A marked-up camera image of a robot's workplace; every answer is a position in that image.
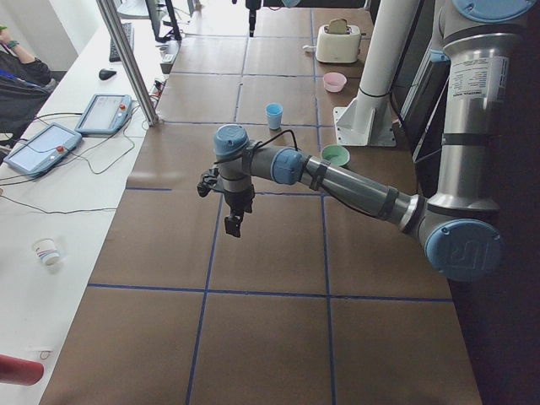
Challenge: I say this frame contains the toast slice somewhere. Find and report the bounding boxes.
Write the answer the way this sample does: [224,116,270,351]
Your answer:
[327,19,348,35]

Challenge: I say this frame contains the cream toaster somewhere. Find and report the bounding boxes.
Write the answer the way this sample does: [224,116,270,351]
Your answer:
[315,24,361,64]

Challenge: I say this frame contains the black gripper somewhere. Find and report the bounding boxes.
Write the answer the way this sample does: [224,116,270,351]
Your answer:
[246,0,262,37]
[224,187,254,238]

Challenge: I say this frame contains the crossing blue tape strip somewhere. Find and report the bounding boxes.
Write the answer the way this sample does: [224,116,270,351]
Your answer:
[87,283,453,303]
[213,189,423,200]

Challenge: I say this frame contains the middle crossing blue tape strip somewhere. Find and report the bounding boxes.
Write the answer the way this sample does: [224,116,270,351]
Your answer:
[213,189,423,200]

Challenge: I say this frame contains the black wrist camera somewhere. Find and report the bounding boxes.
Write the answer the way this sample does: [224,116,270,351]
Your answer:
[197,166,222,197]

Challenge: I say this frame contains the aluminium frame post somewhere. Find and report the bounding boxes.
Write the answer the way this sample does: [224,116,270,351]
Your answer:
[96,0,159,127]

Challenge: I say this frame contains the green bowl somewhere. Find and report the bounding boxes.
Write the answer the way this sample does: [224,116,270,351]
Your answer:
[321,144,350,167]

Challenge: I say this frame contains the black computer mouse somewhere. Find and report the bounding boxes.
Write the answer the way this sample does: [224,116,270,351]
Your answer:
[98,68,117,81]

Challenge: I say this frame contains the red cylinder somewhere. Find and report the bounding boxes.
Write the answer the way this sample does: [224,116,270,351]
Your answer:
[0,354,44,386]

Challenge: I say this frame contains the light blue cup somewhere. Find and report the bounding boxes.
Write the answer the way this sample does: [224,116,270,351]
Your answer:
[265,103,283,130]

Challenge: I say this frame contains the pink bowl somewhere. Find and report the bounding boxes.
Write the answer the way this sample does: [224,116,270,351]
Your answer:
[322,72,348,93]

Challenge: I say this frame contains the black keyboard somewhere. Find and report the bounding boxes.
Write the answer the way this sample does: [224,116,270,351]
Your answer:
[108,22,135,63]

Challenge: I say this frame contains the white pillar with base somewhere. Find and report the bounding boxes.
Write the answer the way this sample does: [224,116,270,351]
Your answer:
[333,0,420,147]

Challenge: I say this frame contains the black pendant cable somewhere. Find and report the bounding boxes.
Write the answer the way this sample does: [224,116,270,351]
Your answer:
[0,110,149,214]

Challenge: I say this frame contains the black monitor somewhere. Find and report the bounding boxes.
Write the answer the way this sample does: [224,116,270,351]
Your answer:
[145,0,181,43]

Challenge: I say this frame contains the long blue tape strip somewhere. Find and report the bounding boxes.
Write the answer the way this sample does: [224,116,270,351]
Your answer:
[185,7,254,405]

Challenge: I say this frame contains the seated person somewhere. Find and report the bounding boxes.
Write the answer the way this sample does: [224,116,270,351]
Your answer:
[1,26,56,148]

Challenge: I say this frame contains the near blue teach pendant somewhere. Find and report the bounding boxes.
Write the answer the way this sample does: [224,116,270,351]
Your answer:
[4,123,82,177]

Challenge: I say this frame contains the far blue teach pendant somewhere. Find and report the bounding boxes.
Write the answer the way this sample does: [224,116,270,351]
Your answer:
[75,94,132,138]

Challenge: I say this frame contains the blue teach pendant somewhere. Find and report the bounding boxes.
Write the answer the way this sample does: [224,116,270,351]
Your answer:
[75,94,132,138]
[4,123,82,177]

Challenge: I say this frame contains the white paper cup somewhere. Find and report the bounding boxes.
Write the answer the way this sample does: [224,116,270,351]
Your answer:
[32,238,60,266]

